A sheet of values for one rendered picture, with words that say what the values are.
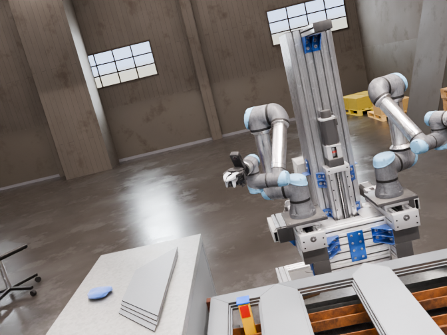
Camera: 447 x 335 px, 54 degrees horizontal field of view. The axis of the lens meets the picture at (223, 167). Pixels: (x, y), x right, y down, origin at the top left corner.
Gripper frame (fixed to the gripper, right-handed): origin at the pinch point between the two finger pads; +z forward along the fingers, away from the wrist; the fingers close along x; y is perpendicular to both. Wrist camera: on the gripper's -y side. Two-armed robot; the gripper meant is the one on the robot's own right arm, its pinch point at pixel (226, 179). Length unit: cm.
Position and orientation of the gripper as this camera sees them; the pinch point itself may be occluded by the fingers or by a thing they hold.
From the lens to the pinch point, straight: 193.9
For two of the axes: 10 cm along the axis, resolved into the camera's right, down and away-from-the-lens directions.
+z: -3.9, 3.0, -8.7
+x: -9.1, 0.0, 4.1
